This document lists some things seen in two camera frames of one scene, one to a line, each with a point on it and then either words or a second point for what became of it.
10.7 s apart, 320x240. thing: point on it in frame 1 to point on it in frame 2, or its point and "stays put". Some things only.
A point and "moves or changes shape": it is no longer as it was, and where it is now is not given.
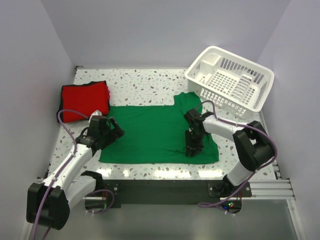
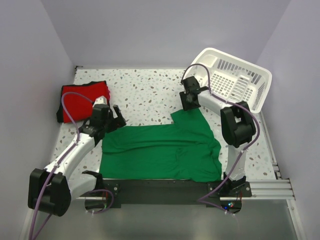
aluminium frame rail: (281, 189) stays put
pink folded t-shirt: (109, 92) stays put
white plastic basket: (230, 81) stays put
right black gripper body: (193, 138) to (185, 101)
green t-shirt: (157, 134) moves or changes shape
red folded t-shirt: (86, 98) stays put
